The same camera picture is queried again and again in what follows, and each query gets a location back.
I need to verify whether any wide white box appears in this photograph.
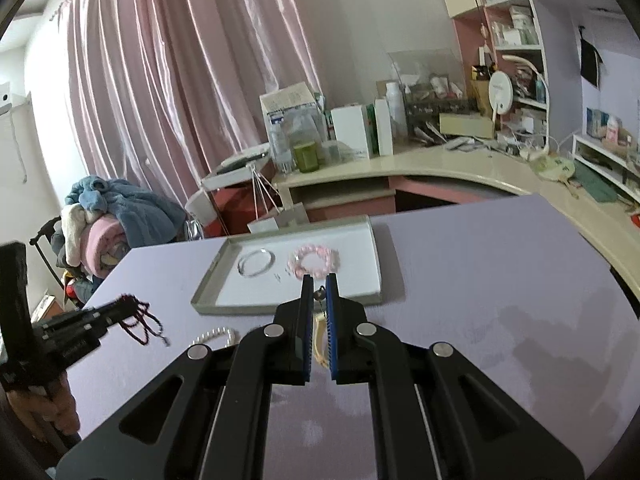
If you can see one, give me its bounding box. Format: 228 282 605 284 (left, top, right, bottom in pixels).
331 104 374 161

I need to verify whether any blue fleece blanket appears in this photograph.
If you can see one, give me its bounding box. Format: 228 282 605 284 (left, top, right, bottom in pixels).
65 175 187 242

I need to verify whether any green cloth pouch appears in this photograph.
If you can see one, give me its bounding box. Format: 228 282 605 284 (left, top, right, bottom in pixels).
569 164 621 204

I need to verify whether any beige curved desk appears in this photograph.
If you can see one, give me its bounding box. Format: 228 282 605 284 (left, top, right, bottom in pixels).
274 140 640 313

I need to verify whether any pink blanket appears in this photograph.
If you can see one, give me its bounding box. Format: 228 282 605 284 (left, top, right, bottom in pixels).
81 215 135 277

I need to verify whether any white bookshelf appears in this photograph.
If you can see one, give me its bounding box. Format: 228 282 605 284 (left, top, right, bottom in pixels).
481 0 640 145

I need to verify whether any white desk lamp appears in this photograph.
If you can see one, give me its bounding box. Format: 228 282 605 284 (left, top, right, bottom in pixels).
502 53 554 159

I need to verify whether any white printed carton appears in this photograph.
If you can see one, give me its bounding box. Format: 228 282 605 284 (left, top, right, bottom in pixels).
259 81 324 127

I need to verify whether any red cabinet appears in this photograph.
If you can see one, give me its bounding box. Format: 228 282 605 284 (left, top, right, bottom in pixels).
212 180 281 237

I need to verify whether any white storage box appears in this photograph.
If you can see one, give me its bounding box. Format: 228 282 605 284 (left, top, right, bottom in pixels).
200 142 277 192

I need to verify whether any white bottle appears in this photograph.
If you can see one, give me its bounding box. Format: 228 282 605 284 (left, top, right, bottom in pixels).
384 81 409 139

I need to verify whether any green hand fan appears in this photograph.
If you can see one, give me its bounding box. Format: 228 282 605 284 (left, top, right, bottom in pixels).
529 156 581 199

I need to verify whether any brown paper bag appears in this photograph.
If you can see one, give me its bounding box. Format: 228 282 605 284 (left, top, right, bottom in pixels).
470 64 494 117

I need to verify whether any black luggage handle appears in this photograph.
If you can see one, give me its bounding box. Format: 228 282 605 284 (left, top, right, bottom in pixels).
29 216 67 292

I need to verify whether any slim white box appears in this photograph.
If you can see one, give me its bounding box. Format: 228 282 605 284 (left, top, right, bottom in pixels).
374 98 395 157

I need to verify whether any dark red bead necklace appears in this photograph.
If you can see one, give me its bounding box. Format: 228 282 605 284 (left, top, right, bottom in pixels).
117 294 171 347

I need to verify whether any white paper bag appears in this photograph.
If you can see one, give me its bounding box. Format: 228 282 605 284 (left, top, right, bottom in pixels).
247 169 312 234

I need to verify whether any green candle jar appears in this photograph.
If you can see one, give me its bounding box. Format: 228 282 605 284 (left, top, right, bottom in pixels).
292 140 321 174

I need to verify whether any yellow watch strap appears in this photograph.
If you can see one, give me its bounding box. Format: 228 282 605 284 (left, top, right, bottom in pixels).
311 285 330 367

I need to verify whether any white desk riser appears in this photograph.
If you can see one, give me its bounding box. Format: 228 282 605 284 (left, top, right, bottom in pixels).
572 132 640 192

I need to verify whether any grey cardboard tray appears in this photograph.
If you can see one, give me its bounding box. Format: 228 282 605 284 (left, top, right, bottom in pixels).
191 215 383 316

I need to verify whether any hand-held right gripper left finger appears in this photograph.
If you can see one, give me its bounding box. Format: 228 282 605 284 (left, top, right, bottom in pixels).
55 275 321 480

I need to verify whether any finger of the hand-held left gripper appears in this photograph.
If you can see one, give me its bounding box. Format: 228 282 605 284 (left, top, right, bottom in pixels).
75 296 137 323
65 310 133 343

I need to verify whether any round white mirror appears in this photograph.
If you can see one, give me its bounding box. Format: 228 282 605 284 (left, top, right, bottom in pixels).
487 69 515 127

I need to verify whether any white blanket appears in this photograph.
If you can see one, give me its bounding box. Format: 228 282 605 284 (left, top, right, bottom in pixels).
62 204 101 267

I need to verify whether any silver bangle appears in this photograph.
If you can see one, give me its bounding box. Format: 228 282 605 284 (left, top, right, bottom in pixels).
237 248 276 278

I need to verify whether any black wall pouch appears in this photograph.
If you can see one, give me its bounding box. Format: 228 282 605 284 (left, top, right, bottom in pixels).
577 25 604 89

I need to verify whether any person's left hand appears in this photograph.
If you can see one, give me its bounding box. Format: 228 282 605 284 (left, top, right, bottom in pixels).
10 374 82 442

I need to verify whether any white pearl bracelet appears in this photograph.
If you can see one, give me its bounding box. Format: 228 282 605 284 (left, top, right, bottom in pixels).
192 327 239 347

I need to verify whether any pink bead bracelet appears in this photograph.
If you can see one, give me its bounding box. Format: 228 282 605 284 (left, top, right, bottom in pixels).
287 243 341 281

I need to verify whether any clear acrylic organizer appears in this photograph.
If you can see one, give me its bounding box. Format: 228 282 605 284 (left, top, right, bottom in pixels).
387 49 479 137

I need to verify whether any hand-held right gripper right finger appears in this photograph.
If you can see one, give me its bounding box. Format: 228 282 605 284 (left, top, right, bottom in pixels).
326 272 586 480

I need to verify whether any blue white carton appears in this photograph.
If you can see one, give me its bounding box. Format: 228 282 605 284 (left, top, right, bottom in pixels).
585 108 609 139

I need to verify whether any clear plastic bag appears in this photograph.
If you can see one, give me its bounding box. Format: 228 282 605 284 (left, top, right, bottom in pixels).
265 104 329 172

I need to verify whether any pink curtain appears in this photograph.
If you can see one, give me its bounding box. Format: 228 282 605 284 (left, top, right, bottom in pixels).
59 0 332 203

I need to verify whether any green box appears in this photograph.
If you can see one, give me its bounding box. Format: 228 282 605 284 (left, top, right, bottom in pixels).
365 104 379 156

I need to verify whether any beige flat box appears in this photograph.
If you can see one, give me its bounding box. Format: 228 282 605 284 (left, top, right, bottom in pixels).
438 112 496 140

